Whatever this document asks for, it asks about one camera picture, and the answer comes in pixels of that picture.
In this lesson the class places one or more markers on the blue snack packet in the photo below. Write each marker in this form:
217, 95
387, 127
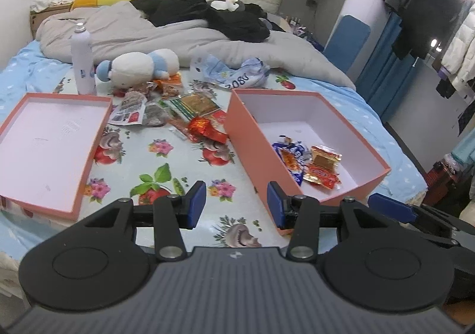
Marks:
291, 159

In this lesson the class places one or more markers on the grey duvet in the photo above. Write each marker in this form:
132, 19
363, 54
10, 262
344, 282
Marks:
141, 35

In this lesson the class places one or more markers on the cream knitted blanket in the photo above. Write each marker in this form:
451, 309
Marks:
9, 274

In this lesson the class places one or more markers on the shallow pink box lid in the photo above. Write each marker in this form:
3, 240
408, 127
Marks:
48, 141

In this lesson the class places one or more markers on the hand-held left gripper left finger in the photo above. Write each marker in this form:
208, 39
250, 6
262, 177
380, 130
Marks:
196, 204

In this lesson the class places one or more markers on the white crumpled garment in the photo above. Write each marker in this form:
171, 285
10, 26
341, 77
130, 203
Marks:
46, 2

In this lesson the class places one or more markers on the teal cloth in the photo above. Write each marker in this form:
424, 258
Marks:
464, 152

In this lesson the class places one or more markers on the black hanging coat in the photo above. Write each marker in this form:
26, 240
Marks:
430, 11

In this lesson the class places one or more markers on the dark snack packet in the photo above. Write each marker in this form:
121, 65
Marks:
156, 115

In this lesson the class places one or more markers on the black white printed packet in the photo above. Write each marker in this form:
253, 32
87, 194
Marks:
128, 111

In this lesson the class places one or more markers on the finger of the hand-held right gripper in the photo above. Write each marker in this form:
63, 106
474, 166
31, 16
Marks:
389, 208

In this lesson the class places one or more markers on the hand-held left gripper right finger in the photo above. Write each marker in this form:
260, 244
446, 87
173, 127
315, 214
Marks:
276, 204

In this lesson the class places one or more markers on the white spray bottle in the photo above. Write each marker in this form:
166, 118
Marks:
83, 63

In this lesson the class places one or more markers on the white grey plush toy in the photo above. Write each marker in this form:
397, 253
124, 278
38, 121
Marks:
224, 4

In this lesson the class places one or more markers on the red bag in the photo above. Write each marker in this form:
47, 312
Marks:
441, 182

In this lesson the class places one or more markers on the red foil snack packet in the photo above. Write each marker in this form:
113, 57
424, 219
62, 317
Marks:
202, 128

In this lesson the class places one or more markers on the deep pink box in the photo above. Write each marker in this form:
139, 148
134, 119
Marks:
241, 133

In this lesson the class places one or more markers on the brown clear snack packet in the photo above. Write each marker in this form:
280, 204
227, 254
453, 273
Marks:
182, 130

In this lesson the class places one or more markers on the black wall socket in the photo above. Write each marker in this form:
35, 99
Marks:
311, 3

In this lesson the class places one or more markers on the white blue plush toy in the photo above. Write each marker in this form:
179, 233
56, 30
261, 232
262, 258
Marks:
133, 67

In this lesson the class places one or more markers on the black clothing pile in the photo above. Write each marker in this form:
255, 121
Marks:
185, 7

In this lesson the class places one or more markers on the cardboard box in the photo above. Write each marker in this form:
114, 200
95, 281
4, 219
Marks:
46, 17

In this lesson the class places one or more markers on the cream bag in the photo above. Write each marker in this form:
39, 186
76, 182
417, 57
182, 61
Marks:
468, 211

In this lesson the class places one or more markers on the red gold snack packet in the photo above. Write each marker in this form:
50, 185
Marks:
321, 171

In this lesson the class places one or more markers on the white puffer jacket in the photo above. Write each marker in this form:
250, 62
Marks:
462, 56

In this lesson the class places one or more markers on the crumpled blue white plastic bag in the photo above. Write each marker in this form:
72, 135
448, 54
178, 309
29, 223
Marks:
230, 72

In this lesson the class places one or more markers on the green edged brown snack packet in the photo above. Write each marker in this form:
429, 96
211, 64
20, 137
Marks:
195, 104

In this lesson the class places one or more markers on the blue curtain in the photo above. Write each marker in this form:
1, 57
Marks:
386, 67

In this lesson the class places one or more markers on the cluttered bedside table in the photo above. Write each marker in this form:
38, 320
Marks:
302, 32

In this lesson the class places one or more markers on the small brown snack packet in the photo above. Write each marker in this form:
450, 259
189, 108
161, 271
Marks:
141, 91

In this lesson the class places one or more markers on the blue chair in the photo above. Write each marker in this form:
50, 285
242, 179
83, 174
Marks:
347, 41

